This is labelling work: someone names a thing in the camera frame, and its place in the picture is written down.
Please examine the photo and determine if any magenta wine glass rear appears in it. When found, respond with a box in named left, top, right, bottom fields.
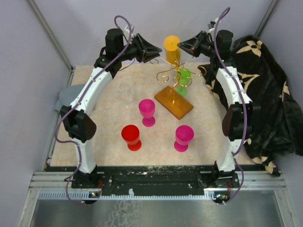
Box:
left=138, top=99, right=155, bottom=127

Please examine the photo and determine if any magenta wine glass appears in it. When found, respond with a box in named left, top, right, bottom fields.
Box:
left=138, top=99, right=155, bottom=127
left=174, top=125, right=194, bottom=152

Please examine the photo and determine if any clear wine glass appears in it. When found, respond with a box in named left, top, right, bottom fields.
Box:
left=118, top=82, right=133, bottom=108

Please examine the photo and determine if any magenta wine glass front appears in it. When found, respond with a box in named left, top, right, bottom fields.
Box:
left=174, top=125, right=194, bottom=152

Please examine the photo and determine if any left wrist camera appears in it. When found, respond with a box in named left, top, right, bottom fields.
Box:
left=124, top=24, right=134, bottom=37

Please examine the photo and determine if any red plastic wine glass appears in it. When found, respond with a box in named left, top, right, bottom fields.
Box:
left=121, top=125, right=142, bottom=151

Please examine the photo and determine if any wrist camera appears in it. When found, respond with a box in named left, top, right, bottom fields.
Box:
left=208, top=17, right=219, bottom=32
left=124, top=24, right=134, bottom=37

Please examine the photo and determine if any gold wire wine glass rack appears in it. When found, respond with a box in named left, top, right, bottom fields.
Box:
left=154, top=58, right=194, bottom=120

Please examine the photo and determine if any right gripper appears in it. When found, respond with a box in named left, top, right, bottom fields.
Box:
left=176, top=31, right=216, bottom=59

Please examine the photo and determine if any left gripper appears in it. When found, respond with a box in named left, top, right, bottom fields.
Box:
left=117, top=33, right=162, bottom=63

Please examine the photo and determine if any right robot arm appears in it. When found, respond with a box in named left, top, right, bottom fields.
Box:
left=178, top=30, right=260, bottom=188

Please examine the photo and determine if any green plastic wine glass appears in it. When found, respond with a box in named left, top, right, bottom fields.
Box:
left=175, top=68, right=192, bottom=97

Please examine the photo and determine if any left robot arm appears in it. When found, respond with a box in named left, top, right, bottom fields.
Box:
left=60, top=28, right=162, bottom=188

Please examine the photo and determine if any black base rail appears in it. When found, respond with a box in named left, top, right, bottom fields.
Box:
left=71, top=165, right=240, bottom=196

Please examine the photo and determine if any black floral blanket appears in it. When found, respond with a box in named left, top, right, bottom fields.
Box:
left=199, top=35, right=303, bottom=176

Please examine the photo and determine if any grey cloth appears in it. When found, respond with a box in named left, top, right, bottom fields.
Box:
left=53, top=84, right=85, bottom=112

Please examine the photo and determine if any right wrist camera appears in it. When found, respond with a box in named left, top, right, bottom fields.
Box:
left=208, top=17, right=219, bottom=32

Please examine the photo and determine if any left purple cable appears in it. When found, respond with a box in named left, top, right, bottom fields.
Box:
left=54, top=15, right=133, bottom=205

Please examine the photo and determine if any orange plastic wine glass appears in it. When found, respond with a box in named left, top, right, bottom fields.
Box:
left=163, top=35, right=181, bottom=64

